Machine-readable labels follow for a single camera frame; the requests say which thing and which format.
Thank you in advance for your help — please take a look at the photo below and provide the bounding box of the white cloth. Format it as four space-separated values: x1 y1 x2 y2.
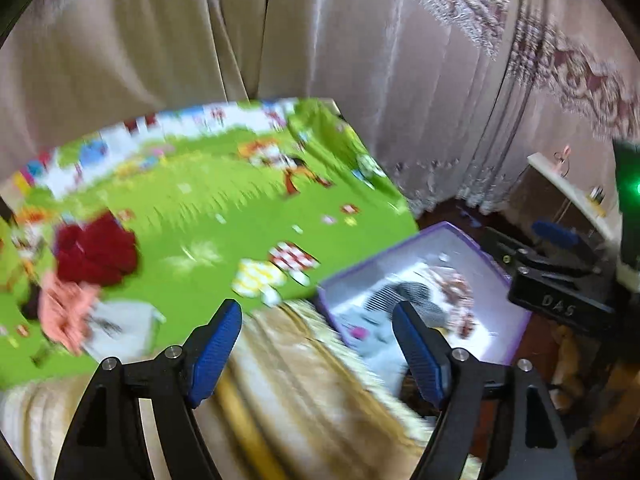
82 300 166 361

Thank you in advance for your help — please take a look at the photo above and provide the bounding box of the cartoon printed blanket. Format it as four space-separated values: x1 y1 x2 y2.
0 97 421 391

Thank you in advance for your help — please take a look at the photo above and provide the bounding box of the houndstooth cloth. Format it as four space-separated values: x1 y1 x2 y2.
365 280 446 331

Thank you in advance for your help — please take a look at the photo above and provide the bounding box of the red knit scarf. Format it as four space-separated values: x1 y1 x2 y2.
54 210 140 288

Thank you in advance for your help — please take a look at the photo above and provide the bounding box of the purple cardboard box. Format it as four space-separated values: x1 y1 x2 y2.
316 221 533 401

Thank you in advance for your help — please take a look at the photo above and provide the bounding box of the white side table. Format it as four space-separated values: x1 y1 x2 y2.
527 152 623 246

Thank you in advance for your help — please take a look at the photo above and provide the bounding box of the gold striped bed cover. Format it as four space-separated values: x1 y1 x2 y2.
0 300 481 480

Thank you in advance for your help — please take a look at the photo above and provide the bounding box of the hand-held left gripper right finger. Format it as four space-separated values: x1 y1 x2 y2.
391 301 581 480

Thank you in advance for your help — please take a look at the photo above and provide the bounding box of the person's right hand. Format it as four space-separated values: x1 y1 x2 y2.
550 325 640 461

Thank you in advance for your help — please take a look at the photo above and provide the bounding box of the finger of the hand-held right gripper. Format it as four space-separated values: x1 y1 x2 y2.
531 220 586 251
482 227 576 277

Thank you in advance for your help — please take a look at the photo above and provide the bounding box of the pink fluffy cloth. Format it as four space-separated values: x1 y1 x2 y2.
37 272 101 356

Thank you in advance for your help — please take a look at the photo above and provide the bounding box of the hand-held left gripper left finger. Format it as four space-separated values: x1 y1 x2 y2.
52 298 244 480

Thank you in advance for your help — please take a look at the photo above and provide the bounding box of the beige embroidered curtain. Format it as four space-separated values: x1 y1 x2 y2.
0 0 640 221

